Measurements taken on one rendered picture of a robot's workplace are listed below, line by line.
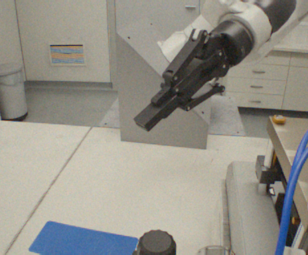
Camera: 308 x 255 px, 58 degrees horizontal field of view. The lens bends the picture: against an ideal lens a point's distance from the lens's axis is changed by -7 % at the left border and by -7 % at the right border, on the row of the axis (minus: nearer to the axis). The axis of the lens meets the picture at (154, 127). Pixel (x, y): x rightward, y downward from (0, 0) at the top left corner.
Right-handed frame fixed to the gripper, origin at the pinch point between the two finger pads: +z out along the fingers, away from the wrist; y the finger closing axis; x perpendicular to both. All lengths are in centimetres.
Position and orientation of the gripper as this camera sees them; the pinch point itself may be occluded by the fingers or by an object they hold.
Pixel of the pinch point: (156, 110)
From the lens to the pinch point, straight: 45.3
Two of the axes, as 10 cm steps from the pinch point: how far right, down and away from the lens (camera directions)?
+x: -6.1, -3.3, 7.2
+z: -6.9, 6.6, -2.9
